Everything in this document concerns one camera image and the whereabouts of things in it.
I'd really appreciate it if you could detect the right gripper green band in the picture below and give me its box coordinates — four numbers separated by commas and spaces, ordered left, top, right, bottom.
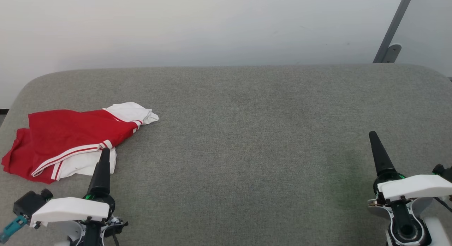
367, 131, 406, 218

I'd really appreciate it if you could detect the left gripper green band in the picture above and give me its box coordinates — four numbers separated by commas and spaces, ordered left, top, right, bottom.
81, 148, 128, 246

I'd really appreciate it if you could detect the red and white garment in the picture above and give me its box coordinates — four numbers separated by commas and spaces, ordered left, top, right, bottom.
1, 102, 160, 185

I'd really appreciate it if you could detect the grey metal bar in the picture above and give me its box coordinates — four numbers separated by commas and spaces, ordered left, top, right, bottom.
373, 0, 416, 64

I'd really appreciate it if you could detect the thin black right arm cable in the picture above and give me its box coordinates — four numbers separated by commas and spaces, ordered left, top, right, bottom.
434, 197, 452, 213

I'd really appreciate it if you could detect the teal cable connector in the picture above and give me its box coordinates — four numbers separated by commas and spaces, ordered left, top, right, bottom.
0, 215, 28, 244

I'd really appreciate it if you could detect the grey metal bracket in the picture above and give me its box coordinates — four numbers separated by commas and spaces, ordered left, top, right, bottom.
382, 44, 403, 64

